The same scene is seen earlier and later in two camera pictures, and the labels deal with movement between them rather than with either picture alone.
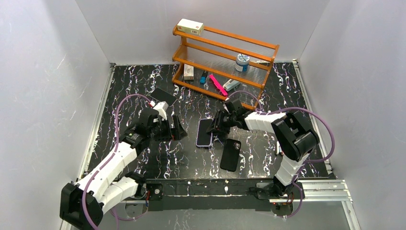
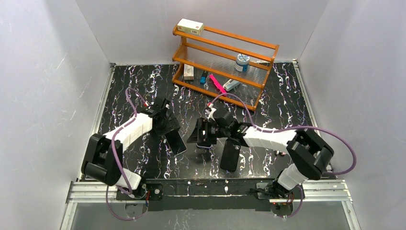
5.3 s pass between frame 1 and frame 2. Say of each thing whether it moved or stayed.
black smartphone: moved
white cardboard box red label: stayed
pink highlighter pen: stayed
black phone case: stayed
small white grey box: stayed
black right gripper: moved
